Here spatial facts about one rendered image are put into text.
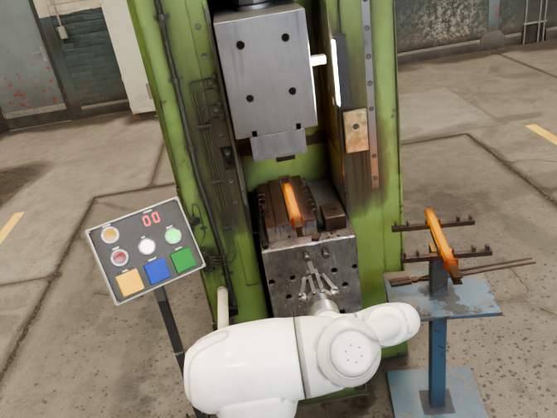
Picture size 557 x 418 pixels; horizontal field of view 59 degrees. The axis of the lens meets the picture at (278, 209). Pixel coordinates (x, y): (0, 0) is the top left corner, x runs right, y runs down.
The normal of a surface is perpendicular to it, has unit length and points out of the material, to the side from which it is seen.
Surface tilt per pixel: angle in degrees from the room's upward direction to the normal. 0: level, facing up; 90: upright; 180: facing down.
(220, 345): 15
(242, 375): 55
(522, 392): 0
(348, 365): 47
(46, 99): 90
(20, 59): 90
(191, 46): 90
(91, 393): 0
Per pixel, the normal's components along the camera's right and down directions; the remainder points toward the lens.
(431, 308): -0.15, -0.87
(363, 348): 0.05, -0.22
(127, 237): 0.37, -0.14
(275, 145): 0.11, 0.46
